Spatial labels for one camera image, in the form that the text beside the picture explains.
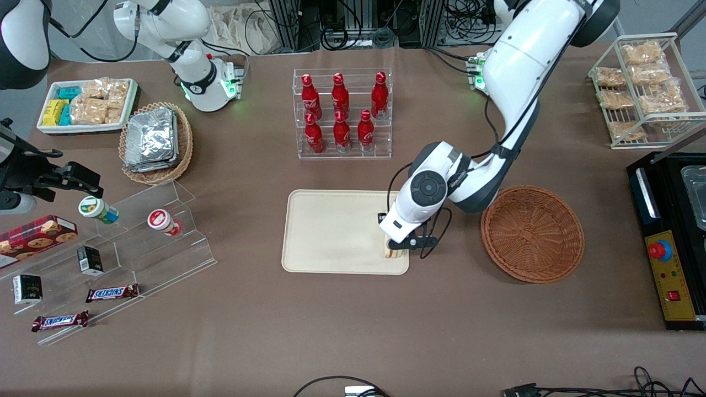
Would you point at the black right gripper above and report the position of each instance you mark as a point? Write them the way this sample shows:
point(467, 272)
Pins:
point(34, 177)

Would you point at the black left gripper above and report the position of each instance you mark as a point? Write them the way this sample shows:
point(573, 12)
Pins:
point(381, 218)

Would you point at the triangular sandwich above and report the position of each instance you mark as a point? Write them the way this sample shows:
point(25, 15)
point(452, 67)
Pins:
point(400, 255)

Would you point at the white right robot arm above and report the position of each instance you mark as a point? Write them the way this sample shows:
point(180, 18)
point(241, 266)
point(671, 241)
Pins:
point(194, 82)

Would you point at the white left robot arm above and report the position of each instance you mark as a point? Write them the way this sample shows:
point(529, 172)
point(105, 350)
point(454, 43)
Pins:
point(524, 66)

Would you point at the white rectangular snack tray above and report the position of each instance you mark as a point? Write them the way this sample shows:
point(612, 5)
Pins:
point(83, 129)

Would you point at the beige plastic tray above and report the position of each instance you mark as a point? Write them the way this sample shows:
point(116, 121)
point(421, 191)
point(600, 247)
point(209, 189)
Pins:
point(331, 231)

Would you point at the light wicker basket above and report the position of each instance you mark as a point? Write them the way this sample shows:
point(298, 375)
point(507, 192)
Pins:
point(185, 143)

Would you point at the brown wicker basket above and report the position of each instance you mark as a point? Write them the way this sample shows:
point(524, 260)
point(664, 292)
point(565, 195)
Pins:
point(532, 234)

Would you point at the green cap yogurt bottle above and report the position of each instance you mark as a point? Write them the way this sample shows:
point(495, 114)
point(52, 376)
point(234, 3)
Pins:
point(96, 209)

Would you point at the silver foil pack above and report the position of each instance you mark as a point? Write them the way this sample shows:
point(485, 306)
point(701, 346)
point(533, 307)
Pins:
point(150, 135)
point(151, 165)

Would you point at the teal snack packet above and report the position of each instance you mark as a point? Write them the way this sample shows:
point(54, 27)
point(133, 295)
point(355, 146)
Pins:
point(69, 93)
point(65, 116)

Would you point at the clear rice cracker bag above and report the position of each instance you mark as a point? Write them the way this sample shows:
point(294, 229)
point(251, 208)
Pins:
point(88, 111)
point(113, 116)
point(118, 92)
point(95, 88)

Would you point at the yellow snack packet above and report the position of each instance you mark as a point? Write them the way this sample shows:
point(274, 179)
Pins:
point(54, 112)

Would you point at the small black carton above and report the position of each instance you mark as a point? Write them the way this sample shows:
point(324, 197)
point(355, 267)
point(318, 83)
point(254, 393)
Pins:
point(27, 289)
point(89, 261)

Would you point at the red cookie box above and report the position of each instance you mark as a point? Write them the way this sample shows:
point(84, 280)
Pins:
point(33, 238)

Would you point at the red cap yogurt bottle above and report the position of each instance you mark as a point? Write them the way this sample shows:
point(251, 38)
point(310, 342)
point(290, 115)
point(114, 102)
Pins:
point(161, 220)

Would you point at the clear acrylic bottle rack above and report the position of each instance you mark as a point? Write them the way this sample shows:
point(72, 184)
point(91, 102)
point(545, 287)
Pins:
point(353, 155)

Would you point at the clear acrylic step display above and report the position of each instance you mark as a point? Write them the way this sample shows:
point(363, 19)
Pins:
point(165, 259)

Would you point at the brown Snickers bar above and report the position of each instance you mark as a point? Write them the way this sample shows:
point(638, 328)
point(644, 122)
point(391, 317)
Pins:
point(112, 293)
point(59, 321)

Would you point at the red cola bottle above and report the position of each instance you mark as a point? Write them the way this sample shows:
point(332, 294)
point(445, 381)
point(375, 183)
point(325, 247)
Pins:
point(379, 96)
point(310, 98)
point(365, 132)
point(342, 134)
point(340, 95)
point(315, 137)

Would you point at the small grey device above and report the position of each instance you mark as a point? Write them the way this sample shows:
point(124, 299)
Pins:
point(359, 392)

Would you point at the cream cloth bag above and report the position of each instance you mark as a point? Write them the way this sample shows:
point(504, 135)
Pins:
point(242, 30)

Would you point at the clear bag of fried snacks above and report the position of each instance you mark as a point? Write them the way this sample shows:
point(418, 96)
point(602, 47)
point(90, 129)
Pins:
point(642, 53)
point(616, 100)
point(651, 75)
point(664, 103)
point(626, 130)
point(609, 76)

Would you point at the red emergency stop button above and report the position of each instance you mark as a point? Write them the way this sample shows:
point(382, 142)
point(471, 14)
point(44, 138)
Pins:
point(660, 251)

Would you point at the black yellow control box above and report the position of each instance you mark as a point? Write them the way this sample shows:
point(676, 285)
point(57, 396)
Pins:
point(675, 292)

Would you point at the clear plastic container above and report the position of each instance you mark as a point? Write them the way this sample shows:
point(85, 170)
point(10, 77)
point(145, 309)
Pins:
point(696, 196)

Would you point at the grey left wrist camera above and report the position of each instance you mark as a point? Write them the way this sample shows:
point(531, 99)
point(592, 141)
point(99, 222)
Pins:
point(426, 241)

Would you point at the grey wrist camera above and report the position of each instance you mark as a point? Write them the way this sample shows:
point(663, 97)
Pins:
point(426, 241)
point(16, 203)

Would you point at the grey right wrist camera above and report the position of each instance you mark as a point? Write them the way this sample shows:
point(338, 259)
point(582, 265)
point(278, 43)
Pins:
point(16, 203)

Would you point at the grey metal frame bar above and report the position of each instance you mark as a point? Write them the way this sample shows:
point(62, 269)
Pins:
point(689, 19)

